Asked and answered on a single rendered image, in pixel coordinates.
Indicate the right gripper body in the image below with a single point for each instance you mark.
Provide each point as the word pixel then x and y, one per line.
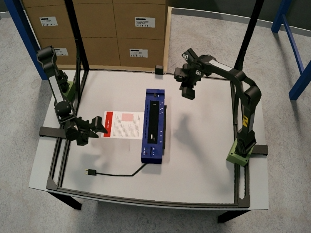
pixel 95 125

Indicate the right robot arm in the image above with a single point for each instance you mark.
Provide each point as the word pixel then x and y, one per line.
pixel 46 58

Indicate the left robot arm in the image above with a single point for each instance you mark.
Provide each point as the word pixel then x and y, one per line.
pixel 206 65

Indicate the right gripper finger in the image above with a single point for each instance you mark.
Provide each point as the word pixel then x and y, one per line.
pixel 91 134
pixel 103 130

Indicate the blue laminator with black power cord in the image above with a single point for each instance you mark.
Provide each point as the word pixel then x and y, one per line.
pixel 154 130

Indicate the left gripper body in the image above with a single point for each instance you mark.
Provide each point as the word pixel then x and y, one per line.
pixel 187 91

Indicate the white laminating pouch with printed sheet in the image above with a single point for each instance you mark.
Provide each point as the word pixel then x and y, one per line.
pixel 127 125

